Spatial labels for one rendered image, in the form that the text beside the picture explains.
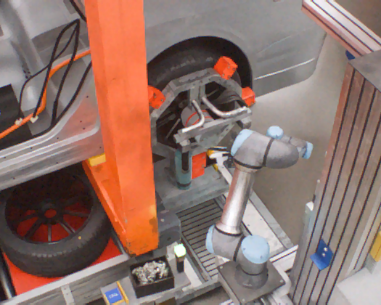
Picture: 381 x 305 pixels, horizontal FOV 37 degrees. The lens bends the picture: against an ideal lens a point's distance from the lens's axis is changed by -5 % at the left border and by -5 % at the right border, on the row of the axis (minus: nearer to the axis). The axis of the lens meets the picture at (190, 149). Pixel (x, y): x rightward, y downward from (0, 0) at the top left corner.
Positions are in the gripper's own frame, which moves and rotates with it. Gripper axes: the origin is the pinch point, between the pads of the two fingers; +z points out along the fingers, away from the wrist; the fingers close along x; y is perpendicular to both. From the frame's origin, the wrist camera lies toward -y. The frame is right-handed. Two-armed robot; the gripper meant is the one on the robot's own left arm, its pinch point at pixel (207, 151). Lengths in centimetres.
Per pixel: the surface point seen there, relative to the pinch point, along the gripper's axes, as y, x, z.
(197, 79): -30.3, 25.3, 3.1
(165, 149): 8.9, 41.6, 19.8
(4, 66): -37, 75, 116
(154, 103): -19.7, 19.6, 24.2
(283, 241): 72, 59, -49
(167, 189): 42, 78, 20
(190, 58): -40, 30, 6
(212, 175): 37, 86, -8
